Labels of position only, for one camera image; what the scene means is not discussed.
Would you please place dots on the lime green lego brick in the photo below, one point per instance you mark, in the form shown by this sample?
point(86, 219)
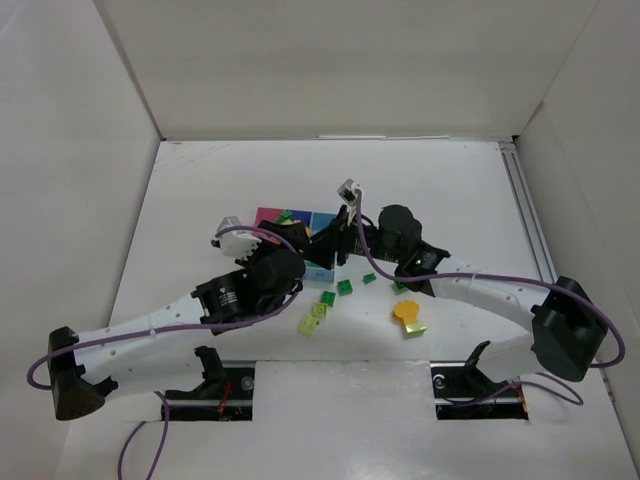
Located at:
point(320, 310)

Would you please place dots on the small green arch lego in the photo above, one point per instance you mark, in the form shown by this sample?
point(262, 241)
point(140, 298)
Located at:
point(369, 278)

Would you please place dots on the light blue plastic bin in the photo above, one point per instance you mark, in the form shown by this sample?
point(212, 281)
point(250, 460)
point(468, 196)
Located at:
point(317, 221)

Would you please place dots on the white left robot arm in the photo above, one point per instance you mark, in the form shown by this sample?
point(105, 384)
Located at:
point(86, 370)

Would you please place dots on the pale green lego piece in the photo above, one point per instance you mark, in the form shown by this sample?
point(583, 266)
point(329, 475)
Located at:
point(308, 325)

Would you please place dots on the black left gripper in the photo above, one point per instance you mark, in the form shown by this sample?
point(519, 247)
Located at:
point(280, 232)

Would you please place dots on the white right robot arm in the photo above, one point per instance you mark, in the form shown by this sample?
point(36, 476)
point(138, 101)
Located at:
point(561, 333)

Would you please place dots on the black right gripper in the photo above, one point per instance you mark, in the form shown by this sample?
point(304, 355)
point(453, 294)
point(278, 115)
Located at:
point(343, 240)

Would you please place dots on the green two-by-two lego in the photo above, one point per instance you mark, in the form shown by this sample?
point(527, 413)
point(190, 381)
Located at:
point(344, 287)

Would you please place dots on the orange round lego piece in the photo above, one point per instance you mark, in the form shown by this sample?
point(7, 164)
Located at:
point(406, 312)

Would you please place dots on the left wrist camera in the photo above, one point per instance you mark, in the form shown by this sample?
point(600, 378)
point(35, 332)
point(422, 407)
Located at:
point(231, 239)

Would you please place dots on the lime sloped lego piece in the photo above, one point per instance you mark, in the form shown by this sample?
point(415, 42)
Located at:
point(414, 330)

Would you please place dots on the green lego plate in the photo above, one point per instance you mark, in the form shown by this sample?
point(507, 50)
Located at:
point(284, 217)

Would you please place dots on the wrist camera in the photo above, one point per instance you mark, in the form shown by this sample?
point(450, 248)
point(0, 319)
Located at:
point(231, 239)
point(349, 192)

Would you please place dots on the pink plastic bin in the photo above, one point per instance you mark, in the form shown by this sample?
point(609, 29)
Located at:
point(265, 214)

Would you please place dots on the small green lego brick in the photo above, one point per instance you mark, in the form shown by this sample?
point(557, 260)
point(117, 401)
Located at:
point(328, 298)

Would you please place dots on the aluminium rail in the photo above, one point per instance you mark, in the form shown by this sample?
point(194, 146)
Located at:
point(527, 211)

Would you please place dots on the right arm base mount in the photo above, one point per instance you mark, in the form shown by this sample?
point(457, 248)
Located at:
point(462, 392)

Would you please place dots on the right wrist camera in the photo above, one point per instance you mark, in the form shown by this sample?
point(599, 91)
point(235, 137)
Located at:
point(349, 192)

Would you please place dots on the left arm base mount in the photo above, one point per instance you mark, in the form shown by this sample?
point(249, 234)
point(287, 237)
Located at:
point(223, 393)

